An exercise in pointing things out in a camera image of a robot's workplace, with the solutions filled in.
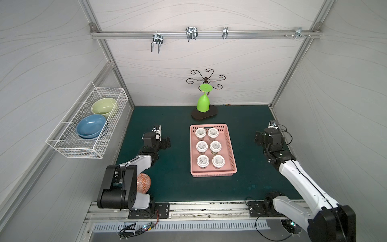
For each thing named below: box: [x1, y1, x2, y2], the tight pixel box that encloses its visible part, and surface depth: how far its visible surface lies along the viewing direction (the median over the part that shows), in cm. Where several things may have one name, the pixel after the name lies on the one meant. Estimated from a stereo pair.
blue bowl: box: [76, 114, 107, 140], surface depth 65 cm
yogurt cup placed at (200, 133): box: [195, 127, 207, 141], surface depth 98 cm
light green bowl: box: [91, 97, 117, 119], surface depth 73 cm
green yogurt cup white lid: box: [209, 140, 222, 155], surface depth 92 cm
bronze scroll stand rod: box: [185, 68, 227, 96], surface depth 93 cm
